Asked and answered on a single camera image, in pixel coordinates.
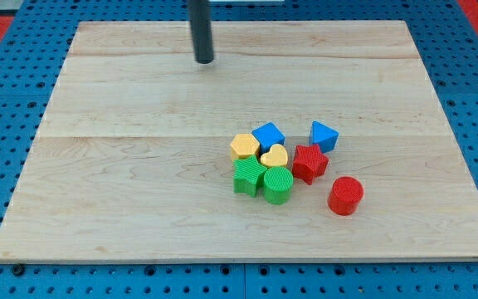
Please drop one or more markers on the black cylindrical robot arm rod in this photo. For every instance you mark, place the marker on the black cylindrical robot arm rod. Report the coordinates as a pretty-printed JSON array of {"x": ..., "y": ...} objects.
[{"x": 199, "y": 13}]

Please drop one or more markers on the yellow hexagon block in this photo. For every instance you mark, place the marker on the yellow hexagon block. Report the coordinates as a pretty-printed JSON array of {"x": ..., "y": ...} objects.
[{"x": 243, "y": 146}]

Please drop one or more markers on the green star block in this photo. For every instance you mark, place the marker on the green star block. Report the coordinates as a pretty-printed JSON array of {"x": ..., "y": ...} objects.
[{"x": 248, "y": 175}]

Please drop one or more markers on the blue cube block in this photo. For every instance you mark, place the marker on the blue cube block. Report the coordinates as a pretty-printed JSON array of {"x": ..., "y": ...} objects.
[{"x": 268, "y": 135}]

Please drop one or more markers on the yellow heart block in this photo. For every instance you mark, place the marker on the yellow heart block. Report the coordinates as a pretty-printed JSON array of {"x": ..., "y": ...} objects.
[{"x": 276, "y": 156}]

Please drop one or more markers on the green cylinder block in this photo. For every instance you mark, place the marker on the green cylinder block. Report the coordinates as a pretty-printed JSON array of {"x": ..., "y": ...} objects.
[{"x": 277, "y": 185}]

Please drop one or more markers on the red star block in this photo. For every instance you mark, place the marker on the red star block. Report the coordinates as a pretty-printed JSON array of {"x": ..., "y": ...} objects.
[{"x": 309, "y": 163}]

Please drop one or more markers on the light wooden board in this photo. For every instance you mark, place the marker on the light wooden board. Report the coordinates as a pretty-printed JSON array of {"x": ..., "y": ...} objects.
[{"x": 131, "y": 161}]

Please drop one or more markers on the blue triangle block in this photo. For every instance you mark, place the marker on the blue triangle block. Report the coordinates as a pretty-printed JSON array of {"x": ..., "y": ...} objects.
[{"x": 323, "y": 136}]

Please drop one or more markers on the red cylinder block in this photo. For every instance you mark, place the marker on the red cylinder block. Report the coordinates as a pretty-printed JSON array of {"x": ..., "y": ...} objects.
[{"x": 345, "y": 195}]

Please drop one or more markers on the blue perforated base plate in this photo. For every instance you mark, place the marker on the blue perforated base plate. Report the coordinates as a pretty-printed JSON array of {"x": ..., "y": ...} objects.
[{"x": 31, "y": 55}]

